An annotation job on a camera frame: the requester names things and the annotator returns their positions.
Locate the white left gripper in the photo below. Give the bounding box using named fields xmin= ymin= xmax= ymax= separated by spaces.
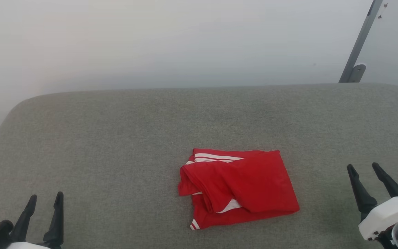
xmin=5 ymin=192 xmax=65 ymax=249

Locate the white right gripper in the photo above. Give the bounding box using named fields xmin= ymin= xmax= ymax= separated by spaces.
xmin=346 ymin=162 xmax=398 ymax=241

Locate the red and white t-shirt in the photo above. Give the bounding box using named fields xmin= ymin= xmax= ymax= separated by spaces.
xmin=178 ymin=148 xmax=301 ymax=231

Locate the grey metal pole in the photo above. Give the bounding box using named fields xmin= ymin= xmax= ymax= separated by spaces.
xmin=339 ymin=0 xmax=383 ymax=83

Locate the grey pole bracket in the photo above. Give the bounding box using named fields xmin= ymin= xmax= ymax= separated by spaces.
xmin=348 ymin=63 xmax=367 ymax=83

